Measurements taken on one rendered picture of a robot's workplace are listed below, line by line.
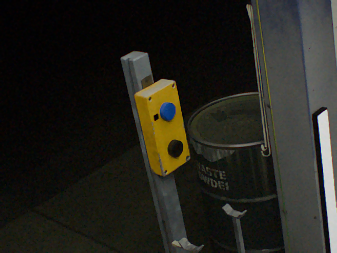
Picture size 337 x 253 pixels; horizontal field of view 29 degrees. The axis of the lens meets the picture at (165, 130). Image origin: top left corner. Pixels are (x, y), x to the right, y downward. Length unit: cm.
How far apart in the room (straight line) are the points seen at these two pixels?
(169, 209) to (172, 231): 8
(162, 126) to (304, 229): 81
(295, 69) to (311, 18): 17
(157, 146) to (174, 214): 29
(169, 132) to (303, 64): 50
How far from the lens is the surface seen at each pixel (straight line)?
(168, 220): 207
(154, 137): 185
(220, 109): 331
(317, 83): 218
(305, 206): 239
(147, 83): 187
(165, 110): 183
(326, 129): 223
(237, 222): 205
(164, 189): 201
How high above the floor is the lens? 223
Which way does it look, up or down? 25 degrees down
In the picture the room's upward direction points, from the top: 12 degrees counter-clockwise
